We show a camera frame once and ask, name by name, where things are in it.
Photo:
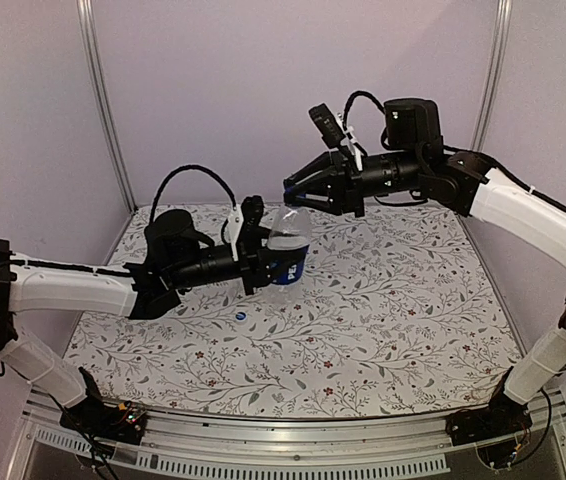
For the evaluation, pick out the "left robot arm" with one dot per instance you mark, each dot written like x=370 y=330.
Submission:
x=178 y=258

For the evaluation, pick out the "right aluminium frame post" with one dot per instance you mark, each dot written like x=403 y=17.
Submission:
x=495 y=68

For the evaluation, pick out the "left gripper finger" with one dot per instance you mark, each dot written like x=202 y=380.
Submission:
x=287 y=267
x=259 y=236

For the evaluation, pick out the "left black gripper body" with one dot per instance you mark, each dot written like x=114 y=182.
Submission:
x=250 y=272

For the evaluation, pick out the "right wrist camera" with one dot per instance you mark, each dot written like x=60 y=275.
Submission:
x=336 y=135

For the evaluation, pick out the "left aluminium frame post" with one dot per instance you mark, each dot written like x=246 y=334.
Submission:
x=104 y=110

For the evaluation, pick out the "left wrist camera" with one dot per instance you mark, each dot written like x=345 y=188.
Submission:
x=248 y=214

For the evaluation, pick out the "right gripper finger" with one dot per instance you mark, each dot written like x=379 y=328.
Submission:
x=321 y=163
x=318 y=202

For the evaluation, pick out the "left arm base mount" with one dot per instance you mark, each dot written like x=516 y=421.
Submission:
x=124 y=423

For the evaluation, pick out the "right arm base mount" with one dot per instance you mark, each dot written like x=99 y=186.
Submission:
x=501 y=416

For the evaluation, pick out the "white Pocari Sweat cap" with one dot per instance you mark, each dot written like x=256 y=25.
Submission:
x=240 y=316

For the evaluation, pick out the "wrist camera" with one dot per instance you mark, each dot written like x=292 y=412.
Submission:
x=248 y=214
x=336 y=135

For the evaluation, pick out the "aluminium front rail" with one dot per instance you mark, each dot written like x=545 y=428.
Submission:
x=190 y=445

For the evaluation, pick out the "blue Pepsi bottle cap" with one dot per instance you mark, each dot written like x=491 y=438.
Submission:
x=290 y=197

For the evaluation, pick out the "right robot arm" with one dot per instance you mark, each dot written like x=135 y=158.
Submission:
x=469 y=183

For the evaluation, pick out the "aluminium frame post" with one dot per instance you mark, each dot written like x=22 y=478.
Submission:
x=104 y=110
x=495 y=68

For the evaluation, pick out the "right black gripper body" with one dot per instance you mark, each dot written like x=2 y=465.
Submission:
x=352 y=192

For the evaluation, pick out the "floral patterned table mat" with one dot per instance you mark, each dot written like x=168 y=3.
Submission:
x=394 y=314

